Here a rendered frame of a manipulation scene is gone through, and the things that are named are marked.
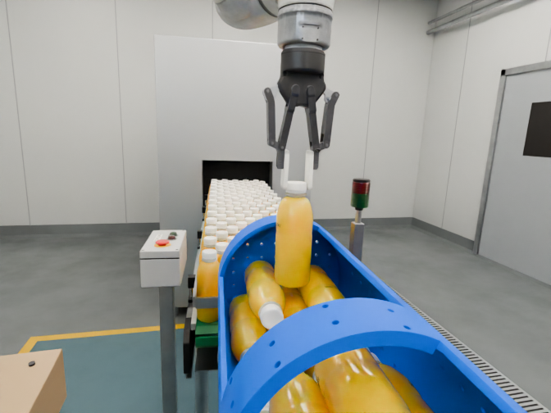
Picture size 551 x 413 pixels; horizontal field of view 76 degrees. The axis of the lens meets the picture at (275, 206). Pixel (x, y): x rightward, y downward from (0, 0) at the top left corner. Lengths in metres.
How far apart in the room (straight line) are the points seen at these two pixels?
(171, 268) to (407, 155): 5.24
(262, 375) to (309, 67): 0.45
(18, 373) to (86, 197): 4.62
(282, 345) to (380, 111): 5.39
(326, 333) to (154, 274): 0.69
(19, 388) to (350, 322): 0.43
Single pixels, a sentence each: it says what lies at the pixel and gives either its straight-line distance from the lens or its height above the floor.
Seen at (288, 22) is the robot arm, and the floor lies 1.58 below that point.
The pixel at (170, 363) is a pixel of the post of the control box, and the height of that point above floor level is 0.72.
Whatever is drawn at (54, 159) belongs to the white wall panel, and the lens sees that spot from 5.22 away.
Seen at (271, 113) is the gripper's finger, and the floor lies 1.44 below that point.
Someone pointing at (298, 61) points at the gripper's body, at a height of 1.52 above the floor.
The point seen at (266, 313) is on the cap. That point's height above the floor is 1.11.
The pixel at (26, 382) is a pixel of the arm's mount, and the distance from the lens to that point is 0.60.
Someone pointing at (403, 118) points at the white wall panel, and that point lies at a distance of 5.86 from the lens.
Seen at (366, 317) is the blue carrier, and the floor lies 1.23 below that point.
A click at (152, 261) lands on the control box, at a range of 0.96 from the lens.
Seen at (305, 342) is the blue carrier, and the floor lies 1.22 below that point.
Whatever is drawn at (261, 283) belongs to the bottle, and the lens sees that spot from 0.66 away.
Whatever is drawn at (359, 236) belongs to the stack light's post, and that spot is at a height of 1.05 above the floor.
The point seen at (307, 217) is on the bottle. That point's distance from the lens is 0.63.
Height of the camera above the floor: 1.40
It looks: 12 degrees down
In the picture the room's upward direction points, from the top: 2 degrees clockwise
